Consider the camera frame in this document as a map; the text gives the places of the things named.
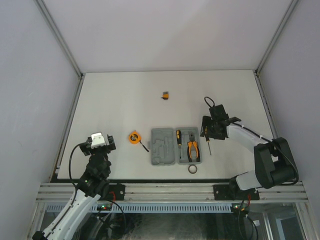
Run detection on grey plastic tool case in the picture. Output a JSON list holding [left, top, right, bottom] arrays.
[[148, 126, 203, 166]]

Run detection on orange hex key set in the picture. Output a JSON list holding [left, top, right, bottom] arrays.
[[161, 91, 169, 100]]

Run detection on grey slotted cable duct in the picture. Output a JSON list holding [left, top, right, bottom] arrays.
[[46, 202, 235, 214]]

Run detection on orange black pliers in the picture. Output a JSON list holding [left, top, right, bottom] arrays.
[[187, 131, 201, 163]]

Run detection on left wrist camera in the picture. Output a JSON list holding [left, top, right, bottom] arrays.
[[90, 132, 107, 149]]

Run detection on orange tape measure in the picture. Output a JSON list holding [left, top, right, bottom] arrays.
[[128, 131, 149, 152]]

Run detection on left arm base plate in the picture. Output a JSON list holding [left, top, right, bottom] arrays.
[[100, 183, 126, 202]]

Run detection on screwdriver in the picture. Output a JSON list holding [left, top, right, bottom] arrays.
[[176, 129, 183, 159], [204, 126, 212, 155]]

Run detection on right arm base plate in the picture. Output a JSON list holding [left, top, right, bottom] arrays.
[[213, 184, 260, 201]]

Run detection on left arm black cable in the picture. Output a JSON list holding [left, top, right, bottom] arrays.
[[68, 142, 87, 193]]

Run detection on aluminium front rail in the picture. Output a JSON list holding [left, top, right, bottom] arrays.
[[35, 183, 308, 203]]

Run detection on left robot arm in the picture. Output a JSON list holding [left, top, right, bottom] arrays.
[[32, 132, 116, 240]]

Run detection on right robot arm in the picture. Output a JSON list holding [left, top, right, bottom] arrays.
[[200, 104, 300, 200]]

